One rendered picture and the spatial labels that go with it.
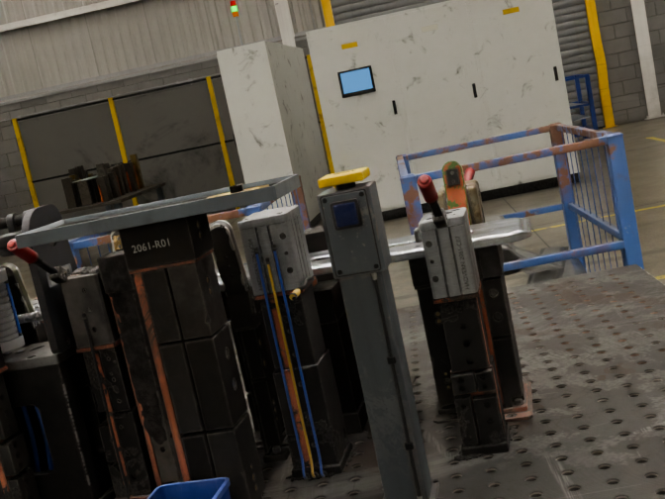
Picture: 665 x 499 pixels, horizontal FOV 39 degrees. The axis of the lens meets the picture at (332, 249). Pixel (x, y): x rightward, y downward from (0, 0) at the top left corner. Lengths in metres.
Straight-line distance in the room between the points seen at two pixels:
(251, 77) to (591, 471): 8.41
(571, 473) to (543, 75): 8.34
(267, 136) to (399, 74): 1.44
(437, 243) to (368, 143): 8.12
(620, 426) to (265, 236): 0.60
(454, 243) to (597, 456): 0.36
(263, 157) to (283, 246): 8.16
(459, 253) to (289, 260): 0.25
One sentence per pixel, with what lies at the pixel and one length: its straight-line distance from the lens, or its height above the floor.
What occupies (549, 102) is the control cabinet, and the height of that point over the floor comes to 0.84.
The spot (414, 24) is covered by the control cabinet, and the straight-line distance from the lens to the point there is 9.48.
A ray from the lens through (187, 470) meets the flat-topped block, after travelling 1.36.
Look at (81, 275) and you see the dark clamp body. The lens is 1.49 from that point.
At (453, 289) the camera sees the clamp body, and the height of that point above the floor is 0.96.
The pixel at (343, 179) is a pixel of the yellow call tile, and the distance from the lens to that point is 1.20.
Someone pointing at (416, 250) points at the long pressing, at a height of 1.00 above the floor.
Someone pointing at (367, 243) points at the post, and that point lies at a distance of 1.20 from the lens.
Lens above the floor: 1.25
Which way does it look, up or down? 9 degrees down
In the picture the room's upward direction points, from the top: 12 degrees counter-clockwise
